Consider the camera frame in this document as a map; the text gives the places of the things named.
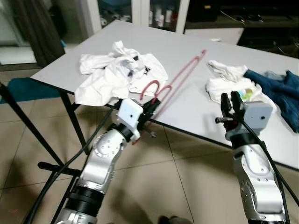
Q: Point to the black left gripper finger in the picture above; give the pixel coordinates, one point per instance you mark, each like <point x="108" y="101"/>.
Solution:
<point x="155" y="112"/>
<point x="149" y="103"/>

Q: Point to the white crumpled garment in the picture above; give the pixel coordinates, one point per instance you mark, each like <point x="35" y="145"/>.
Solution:
<point x="224" y="86"/>

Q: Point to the white table with black legs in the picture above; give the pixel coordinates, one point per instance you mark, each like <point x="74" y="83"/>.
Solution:
<point x="154" y="42"/>

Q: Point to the teal floor mat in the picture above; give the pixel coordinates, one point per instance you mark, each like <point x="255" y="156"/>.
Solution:
<point x="18" y="91"/>

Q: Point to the dark robot foot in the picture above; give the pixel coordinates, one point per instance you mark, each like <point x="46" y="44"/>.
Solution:
<point x="175" y="220"/>

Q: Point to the red plastic hanger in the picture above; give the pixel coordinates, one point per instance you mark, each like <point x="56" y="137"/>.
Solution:
<point x="187" y="69"/>

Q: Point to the white low drawer unit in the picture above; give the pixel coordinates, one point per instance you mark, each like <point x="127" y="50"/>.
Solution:
<point x="219" y="35"/>

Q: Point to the dark TV stand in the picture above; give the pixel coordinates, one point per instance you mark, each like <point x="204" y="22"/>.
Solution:
<point x="271" y="39"/>

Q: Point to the blue denim jeans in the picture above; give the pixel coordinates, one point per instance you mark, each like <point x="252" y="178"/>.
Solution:
<point x="280" y="98"/>

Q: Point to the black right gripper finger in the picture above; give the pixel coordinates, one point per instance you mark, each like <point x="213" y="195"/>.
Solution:
<point x="237" y="101"/>
<point x="226" y="105"/>

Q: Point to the glass sliding door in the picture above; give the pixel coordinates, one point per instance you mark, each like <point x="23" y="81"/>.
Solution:
<point x="7" y="51"/>

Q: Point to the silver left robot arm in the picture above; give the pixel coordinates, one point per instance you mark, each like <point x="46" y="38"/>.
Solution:
<point x="105" y="158"/>

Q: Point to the white printed T-shirt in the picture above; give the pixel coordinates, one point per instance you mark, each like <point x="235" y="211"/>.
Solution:
<point x="107" y="79"/>

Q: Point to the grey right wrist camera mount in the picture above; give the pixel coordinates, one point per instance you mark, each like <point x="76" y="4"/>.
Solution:
<point x="258" y="116"/>

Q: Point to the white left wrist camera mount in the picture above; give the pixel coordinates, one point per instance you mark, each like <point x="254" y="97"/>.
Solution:
<point x="130" y="112"/>

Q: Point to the dark grey curtain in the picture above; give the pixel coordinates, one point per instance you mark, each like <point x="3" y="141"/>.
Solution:
<point x="37" y="32"/>

